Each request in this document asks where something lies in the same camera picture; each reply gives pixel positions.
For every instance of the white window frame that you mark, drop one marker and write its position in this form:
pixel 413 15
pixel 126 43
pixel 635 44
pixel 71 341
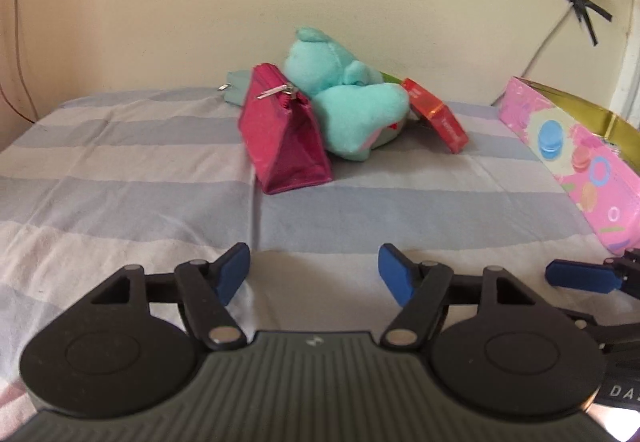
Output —
pixel 627 82

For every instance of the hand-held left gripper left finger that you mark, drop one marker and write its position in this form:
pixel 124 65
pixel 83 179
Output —
pixel 234 272

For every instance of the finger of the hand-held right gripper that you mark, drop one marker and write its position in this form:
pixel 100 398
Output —
pixel 612 332
pixel 580 276

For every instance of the magenta zipper pouch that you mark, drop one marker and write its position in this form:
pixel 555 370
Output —
pixel 285 142

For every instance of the pink tin box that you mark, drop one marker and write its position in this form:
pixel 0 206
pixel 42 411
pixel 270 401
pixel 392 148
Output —
pixel 585 157

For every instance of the red box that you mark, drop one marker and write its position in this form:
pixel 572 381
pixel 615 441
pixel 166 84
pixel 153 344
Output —
pixel 440 117

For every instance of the black tape cross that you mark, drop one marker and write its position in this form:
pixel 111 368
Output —
pixel 580 2

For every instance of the striped bed sheet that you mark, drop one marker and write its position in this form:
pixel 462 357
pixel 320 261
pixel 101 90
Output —
pixel 150 172

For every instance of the teal plush toy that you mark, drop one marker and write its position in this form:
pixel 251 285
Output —
pixel 350 117

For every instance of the small teal wallet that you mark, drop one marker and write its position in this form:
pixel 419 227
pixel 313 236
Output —
pixel 237 87

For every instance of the green snack packet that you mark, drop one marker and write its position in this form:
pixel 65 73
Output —
pixel 391 78

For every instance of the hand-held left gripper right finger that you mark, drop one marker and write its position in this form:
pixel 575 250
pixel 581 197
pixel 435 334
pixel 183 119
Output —
pixel 396 274

